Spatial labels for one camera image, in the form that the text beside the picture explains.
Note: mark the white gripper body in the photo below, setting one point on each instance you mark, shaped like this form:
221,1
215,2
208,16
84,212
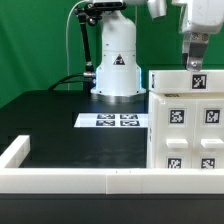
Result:
201,16

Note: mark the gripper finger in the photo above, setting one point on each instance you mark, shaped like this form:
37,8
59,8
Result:
197,49
185,48

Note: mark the white cabinet door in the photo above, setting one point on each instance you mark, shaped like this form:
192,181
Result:
208,147
173,133

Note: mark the white cabinet body box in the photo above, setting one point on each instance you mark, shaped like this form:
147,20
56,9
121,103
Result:
193,98

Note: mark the white cabinet top block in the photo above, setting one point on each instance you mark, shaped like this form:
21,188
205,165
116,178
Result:
183,81

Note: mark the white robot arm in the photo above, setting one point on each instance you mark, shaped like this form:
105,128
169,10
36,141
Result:
118,77

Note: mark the white U-shaped fence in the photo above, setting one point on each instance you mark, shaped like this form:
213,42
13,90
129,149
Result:
18,180

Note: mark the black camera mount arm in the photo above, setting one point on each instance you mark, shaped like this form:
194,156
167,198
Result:
88,15

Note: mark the white marker base plate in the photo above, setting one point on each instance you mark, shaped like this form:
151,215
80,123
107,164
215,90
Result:
111,120

